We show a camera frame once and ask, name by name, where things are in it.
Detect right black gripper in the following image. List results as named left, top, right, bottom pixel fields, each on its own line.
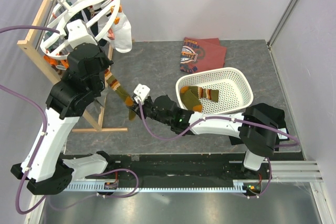
left=128, top=97, right=172, bottom=126

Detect olive striped sock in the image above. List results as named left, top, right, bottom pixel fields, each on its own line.
left=180, top=86, right=219, bottom=112
left=104, top=69, right=136, bottom=121

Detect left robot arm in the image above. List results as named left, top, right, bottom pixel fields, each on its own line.
left=10, top=43, right=115, bottom=195

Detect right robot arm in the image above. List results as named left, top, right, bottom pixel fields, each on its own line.
left=128, top=95, right=279, bottom=179

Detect white round sock hanger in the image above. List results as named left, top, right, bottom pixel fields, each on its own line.
left=40, top=0, right=121, bottom=60

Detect pink clothes clip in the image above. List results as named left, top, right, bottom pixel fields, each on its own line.
left=108, top=28, right=115, bottom=40

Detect white sock black stripes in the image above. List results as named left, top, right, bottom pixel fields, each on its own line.
left=99, top=5, right=132, bottom=54

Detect dark navy sock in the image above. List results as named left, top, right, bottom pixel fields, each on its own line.
left=78, top=7, right=111, bottom=48

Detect red printed t-shirt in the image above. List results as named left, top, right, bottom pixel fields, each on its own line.
left=180, top=37, right=227, bottom=73

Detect white perforated plastic basket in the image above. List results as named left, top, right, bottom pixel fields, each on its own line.
left=175, top=67, right=254, bottom=114

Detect black folded garment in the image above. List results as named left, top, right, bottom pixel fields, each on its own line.
left=229, top=103, right=287, bottom=157

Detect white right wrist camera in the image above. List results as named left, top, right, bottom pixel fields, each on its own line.
left=133, top=83, right=151, bottom=104

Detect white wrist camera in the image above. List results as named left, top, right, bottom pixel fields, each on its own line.
left=133, top=83, right=151, bottom=104
left=66, top=19, right=98, bottom=49

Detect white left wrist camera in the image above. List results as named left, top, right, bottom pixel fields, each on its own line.
left=66, top=19, right=98, bottom=49

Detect wooden drying rack frame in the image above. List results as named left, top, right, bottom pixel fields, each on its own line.
left=17, top=0, right=128, bottom=133

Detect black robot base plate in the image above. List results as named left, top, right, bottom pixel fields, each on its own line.
left=103, top=153, right=272, bottom=189

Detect slotted cable duct rail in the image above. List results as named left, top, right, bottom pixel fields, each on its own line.
left=65, top=179, right=261, bottom=193

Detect aluminium frame rail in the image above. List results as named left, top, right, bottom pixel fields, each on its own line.
left=223, top=161, right=323, bottom=183

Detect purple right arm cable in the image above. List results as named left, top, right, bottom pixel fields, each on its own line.
left=139, top=102, right=300, bottom=147

